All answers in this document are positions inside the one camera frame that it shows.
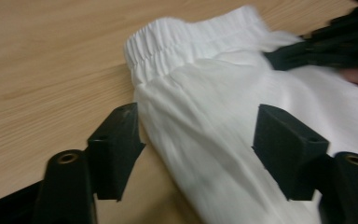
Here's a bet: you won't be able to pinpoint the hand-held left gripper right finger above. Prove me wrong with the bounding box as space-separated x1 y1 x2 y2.
251 104 330 202

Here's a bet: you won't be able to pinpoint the white pants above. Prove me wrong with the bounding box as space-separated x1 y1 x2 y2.
123 4 358 224

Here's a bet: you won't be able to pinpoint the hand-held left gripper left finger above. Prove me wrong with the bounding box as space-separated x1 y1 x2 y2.
87 102 146 202

